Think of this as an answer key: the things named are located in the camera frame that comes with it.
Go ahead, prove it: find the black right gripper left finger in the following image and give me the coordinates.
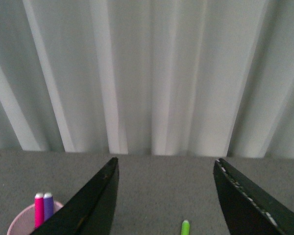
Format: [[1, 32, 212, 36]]
[[32, 157, 119, 235]]

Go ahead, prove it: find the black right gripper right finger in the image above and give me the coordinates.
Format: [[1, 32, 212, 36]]
[[213, 159, 294, 235]]

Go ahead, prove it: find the purple highlighter pen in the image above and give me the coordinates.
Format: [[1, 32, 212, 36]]
[[43, 192, 54, 221]]

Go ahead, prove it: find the pink highlighter pen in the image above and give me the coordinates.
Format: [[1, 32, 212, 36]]
[[34, 192, 45, 229]]

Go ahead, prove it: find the pink mesh pen cup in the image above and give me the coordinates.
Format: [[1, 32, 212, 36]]
[[6, 200, 64, 235]]

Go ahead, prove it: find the green highlighter pen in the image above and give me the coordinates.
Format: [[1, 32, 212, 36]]
[[181, 220, 190, 235]]

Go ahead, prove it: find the white pleated curtain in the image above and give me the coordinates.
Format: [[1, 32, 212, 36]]
[[0, 0, 294, 158]]

